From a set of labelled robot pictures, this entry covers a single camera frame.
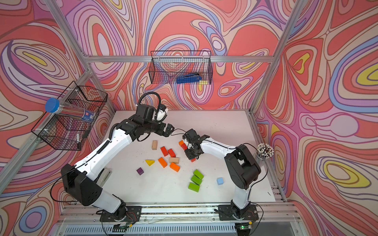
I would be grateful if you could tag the red block pair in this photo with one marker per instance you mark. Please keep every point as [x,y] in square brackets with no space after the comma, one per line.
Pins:
[171,153]
[164,151]

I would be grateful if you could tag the purple cube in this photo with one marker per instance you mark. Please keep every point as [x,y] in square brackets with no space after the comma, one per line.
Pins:
[140,171]

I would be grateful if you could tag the marker in left basket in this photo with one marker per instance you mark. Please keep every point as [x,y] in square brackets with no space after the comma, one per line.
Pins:
[78,143]

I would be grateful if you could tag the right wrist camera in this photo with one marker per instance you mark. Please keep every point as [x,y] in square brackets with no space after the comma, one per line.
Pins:
[191,137]

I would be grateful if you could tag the left wire basket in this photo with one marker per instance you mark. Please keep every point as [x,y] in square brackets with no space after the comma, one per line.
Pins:
[59,132]

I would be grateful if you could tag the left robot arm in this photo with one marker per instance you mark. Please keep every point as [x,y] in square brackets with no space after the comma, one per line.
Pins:
[80,179]

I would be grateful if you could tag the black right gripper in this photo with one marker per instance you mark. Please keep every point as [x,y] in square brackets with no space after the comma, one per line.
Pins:
[190,156]

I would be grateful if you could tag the grey stapler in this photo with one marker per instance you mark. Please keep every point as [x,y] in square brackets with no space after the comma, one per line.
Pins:
[103,177]

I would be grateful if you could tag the cup of pencils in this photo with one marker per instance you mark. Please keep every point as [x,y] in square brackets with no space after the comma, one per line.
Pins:
[264,151]

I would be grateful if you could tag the yellow item in basket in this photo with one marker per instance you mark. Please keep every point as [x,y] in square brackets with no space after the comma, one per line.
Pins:
[203,82]

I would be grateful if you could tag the red block left pair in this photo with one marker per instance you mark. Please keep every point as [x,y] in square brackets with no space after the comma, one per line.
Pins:
[164,151]

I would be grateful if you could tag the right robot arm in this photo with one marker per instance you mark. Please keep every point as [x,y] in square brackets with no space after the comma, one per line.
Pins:
[242,167]

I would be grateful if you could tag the yellow triangle block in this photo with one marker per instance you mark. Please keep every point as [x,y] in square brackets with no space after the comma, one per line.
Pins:
[149,162]

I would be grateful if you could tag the blue tool in basket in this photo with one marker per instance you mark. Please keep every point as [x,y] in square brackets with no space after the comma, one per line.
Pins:
[188,78]

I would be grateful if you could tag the red block small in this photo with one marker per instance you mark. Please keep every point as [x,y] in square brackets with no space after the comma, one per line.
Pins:
[184,146]

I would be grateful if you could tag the rear wire basket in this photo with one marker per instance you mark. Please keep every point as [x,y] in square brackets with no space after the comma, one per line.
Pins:
[167,65]

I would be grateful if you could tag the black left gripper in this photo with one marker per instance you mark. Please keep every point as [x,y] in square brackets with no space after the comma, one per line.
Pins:
[162,132]

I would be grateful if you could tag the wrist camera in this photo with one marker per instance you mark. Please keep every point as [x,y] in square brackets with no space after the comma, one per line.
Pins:
[191,137]
[162,113]

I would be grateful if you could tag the wire basket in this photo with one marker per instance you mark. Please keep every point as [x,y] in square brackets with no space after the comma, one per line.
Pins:
[167,65]
[59,132]

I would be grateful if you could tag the light blue cube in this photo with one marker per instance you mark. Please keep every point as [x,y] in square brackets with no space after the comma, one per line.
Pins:
[220,181]

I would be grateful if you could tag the red block right pair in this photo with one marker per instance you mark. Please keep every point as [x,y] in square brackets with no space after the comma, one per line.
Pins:
[171,153]

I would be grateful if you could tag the clear bottle blue cap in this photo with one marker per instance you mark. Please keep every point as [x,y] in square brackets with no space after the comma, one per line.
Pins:
[62,108]

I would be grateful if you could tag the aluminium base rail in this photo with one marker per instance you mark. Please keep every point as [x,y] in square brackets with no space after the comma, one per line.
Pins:
[208,219]

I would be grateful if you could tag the green block row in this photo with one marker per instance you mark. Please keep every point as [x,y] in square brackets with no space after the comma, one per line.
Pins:
[198,174]
[194,187]
[196,180]

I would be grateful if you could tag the natural wood block left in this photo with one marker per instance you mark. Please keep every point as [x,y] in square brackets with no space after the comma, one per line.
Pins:
[154,144]

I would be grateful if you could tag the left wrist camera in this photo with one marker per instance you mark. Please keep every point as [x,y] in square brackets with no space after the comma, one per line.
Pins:
[162,113]

